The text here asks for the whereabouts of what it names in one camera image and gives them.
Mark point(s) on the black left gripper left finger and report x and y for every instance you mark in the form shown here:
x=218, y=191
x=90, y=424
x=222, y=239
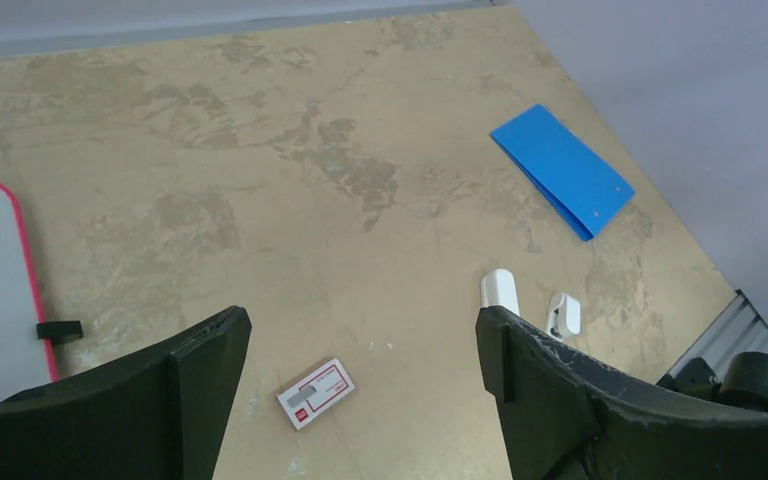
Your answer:
x=158, y=413

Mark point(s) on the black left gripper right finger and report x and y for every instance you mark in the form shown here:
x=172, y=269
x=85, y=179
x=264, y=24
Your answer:
x=566, y=415

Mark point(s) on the white stapler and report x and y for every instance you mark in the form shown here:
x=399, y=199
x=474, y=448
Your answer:
x=498, y=288

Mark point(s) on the red white staple box sleeve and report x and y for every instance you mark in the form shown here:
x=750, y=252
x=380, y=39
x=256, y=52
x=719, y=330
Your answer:
x=316, y=392

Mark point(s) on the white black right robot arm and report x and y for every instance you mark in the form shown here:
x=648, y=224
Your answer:
x=744, y=385

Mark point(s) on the small white staple remover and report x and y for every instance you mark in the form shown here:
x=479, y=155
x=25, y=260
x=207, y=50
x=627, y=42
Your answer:
x=564, y=317

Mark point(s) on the black whiteboard clip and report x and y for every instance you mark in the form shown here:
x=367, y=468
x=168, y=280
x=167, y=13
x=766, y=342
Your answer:
x=59, y=332

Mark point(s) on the blue paper folder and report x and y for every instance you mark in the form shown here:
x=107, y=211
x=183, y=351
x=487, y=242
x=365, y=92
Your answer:
x=583, y=188

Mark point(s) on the aluminium rail frame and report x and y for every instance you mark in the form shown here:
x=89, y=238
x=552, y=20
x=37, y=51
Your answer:
x=738, y=328

